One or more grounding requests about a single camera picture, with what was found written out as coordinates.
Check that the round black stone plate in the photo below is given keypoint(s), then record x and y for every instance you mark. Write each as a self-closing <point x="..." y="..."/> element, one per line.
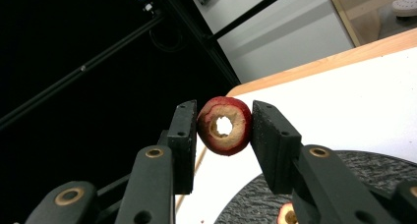
<point x="360" y="165"/>

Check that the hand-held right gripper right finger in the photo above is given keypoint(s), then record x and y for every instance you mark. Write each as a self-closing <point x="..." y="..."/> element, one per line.
<point x="295" y="158"/>

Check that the white perforated shoe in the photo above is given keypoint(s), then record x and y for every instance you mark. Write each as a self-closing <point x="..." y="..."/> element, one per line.
<point x="406" y="4"/>

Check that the white cabinet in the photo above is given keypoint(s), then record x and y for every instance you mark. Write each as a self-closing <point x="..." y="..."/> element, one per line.
<point x="278" y="44"/>

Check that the black metal frame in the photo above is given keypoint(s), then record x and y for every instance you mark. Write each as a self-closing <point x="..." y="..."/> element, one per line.
<point x="98" y="58"/>

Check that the wooden table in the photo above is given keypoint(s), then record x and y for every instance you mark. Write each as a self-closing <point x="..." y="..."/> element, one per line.
<point x="327" y="62"/>

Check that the red cored hawthorn piece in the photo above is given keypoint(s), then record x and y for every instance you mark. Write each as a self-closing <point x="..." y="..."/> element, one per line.
<point x="285" y="214"/>
<point x="226" y="142"/>

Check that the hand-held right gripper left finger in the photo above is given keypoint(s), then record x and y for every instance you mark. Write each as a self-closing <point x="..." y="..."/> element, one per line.
<point x="154" y="184"/>

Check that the thin wooden skewer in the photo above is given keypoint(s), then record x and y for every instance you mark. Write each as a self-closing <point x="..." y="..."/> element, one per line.
<point x="198" y="161"/>

